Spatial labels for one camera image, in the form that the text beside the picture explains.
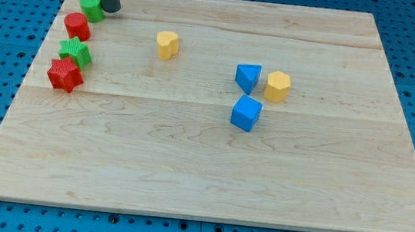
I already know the yellow hexagon block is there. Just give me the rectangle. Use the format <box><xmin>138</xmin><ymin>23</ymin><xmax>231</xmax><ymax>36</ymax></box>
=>
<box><xmin>264</xmin><ymin>71</ymin><xmax>291</xmax><ymax>103</ymax></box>

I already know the green star block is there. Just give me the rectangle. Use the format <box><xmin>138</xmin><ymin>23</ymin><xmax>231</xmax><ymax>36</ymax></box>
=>
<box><xmin>58</xmin><ymin>36</ymin><xmax>91</xmax><ymax>70</ymax></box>

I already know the green cylinder block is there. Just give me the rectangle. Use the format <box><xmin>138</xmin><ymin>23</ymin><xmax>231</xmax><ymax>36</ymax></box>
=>
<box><xmin>79</xmin><ymin>0</ymin><xmax>105</xmax><ymax>23</ymax></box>

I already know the blue triangle block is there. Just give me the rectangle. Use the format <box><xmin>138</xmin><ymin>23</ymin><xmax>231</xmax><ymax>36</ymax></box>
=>
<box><xmin>234</xmin><ymin>64</ymin><xmax>262</xmax><ymax>95</ymax></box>

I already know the red cylinder block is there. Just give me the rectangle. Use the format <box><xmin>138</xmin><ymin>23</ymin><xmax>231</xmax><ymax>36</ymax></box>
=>
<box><xmin>64</xmin><ymin>12</ymin><xmax>91</xmax><ymax>41</ymax></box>

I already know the red star block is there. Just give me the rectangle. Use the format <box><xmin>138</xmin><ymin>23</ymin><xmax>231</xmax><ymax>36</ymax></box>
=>
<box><xmin>47</xmin><ymin>57</ymin><xmax>84</xmax><ymax>93</ymax></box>

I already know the light wooden board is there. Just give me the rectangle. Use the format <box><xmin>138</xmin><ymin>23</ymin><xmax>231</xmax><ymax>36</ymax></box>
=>
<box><xmin>0</xmin><ymin>0</ymin><xmax>415</xmax><ymax>232</ymax></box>

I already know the blue cube block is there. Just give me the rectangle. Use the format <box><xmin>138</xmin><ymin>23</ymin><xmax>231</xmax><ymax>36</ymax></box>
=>
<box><xmin>230</xmin><ymin>95</ymin><xmax>263</xmax><ymax>132</ymax></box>

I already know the yellow heart block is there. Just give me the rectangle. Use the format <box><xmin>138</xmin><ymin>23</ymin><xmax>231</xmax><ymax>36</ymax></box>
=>
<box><xmin>156</xmin><ymin>31</ymin><xmax>179</xmax><ymax>61</ymax></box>

